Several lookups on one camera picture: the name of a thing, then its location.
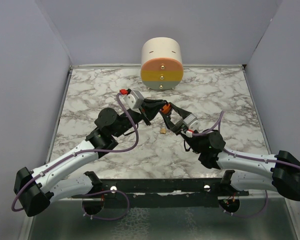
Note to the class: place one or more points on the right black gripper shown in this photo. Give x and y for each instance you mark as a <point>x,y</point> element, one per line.
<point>177,128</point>

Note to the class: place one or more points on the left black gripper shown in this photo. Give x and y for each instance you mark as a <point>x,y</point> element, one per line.
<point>150,108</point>

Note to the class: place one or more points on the orange black padlock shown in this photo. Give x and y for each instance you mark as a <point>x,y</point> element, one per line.
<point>166,110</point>

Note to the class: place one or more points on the brass long-shackle padlock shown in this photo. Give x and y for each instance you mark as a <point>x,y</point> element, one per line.
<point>163,131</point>

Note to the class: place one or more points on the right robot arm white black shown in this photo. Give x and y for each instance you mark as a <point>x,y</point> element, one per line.
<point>243,171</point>

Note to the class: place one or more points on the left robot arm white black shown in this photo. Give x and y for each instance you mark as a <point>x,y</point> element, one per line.
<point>36,189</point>

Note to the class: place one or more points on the round three-drawer storage box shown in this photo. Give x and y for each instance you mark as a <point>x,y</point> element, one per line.
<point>161,63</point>

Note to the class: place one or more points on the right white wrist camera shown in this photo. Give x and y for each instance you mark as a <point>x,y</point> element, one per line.
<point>191,124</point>

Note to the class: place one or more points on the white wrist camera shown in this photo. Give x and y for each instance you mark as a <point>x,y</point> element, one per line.
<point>191,124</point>
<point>133,98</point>

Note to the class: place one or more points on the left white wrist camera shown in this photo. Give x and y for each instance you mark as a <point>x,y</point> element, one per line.
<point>133,98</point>

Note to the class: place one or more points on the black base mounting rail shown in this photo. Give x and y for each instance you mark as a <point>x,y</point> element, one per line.
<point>158,193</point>

